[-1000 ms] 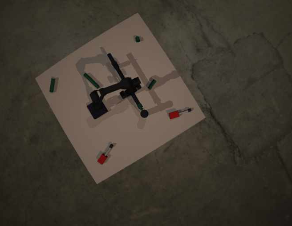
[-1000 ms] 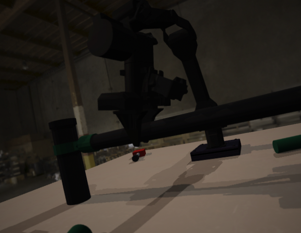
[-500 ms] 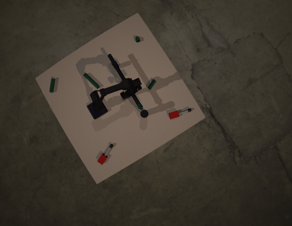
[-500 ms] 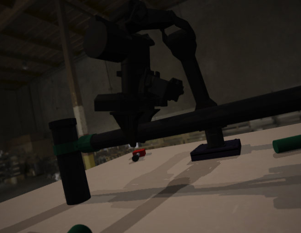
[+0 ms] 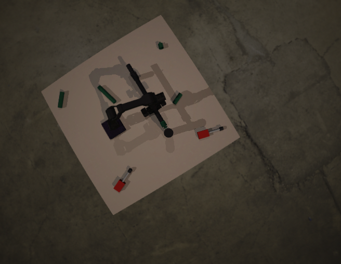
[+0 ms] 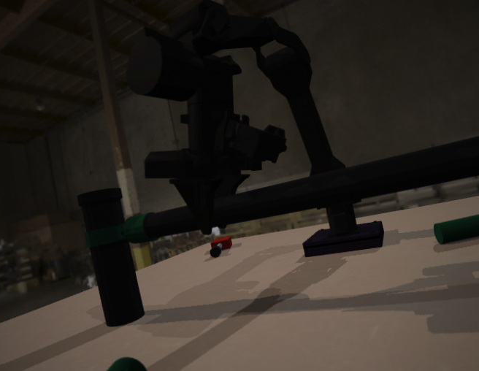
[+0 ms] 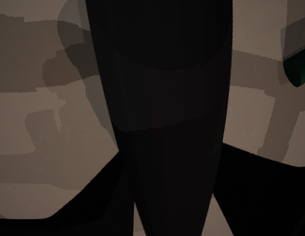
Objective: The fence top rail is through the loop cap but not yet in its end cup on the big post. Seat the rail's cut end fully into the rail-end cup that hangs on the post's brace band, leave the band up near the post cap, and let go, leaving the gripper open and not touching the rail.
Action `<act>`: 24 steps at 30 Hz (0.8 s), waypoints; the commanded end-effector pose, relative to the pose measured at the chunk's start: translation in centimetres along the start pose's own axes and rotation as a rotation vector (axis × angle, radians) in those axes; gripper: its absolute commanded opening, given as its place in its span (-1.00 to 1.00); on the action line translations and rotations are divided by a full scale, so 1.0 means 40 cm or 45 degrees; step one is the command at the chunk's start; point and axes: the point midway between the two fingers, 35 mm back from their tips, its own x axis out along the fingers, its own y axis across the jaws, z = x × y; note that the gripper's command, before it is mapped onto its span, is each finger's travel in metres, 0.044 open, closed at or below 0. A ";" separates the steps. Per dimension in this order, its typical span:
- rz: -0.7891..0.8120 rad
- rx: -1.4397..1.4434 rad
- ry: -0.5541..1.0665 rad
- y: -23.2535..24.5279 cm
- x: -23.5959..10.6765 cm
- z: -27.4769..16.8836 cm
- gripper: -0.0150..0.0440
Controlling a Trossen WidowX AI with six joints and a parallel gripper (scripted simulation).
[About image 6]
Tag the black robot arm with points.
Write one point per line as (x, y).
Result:
(182, 67)

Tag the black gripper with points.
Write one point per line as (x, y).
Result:
(202, 173)

